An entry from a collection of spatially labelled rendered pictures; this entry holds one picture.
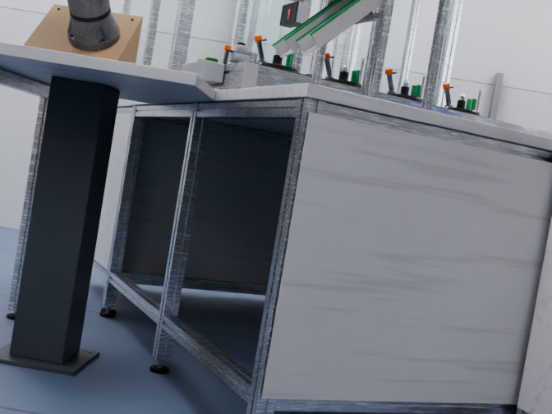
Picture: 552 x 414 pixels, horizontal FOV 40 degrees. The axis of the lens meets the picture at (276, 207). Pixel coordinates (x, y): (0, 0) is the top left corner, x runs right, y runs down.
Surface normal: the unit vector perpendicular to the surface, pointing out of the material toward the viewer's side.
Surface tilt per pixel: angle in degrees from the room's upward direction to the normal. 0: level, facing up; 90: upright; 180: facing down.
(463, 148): 90
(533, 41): 90
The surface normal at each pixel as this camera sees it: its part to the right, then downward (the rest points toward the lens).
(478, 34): -0.06, 0.04
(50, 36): 0.04, -0.69
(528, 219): 0.42, 0.11
